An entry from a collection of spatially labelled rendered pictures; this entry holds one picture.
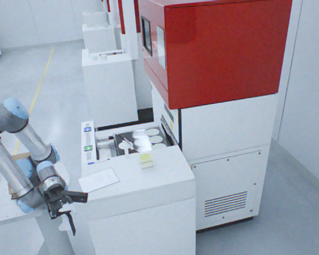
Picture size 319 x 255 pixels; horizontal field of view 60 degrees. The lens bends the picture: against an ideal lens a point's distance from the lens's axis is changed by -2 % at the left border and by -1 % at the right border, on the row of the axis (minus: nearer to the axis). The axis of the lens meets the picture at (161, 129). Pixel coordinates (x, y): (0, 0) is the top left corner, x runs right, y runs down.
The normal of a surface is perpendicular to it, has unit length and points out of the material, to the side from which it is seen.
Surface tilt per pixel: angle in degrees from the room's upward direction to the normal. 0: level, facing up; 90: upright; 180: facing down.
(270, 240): 0
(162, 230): 90
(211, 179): 90
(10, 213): 0
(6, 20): 90
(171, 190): 90
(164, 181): 0
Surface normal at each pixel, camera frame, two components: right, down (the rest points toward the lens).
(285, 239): -0.06, -0.86
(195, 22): 0.24, 0.48
